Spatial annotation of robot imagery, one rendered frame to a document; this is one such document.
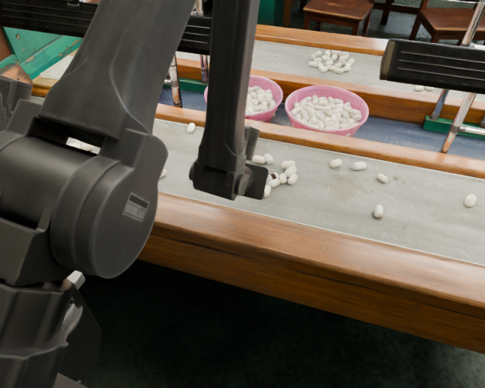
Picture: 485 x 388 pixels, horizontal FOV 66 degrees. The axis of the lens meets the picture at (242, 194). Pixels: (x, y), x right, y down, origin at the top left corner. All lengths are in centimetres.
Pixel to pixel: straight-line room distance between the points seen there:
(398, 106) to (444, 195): 44
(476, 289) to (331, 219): 32
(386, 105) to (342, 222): 59
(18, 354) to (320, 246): 68
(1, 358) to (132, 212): 11
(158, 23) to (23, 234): 16
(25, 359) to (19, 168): 11
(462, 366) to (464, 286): 86
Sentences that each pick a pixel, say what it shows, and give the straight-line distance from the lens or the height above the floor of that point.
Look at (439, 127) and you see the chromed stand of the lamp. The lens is 143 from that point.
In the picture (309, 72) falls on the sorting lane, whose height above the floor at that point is 74.
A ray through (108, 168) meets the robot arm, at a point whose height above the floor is 127.
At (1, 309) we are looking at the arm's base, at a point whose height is 124.
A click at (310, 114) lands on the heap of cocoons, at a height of 74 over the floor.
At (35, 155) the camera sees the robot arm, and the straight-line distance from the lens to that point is 27.
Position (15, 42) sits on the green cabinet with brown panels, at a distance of 151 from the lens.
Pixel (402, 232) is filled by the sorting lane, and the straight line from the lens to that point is 95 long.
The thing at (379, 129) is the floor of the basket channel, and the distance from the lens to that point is 137.
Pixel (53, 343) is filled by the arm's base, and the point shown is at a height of 120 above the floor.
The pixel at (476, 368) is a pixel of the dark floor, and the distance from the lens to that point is 174.
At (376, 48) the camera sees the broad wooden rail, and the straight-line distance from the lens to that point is 172.
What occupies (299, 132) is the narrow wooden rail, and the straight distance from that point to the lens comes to 114.
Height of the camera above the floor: 142
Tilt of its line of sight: 45 degrees down
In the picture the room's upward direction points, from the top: straight up
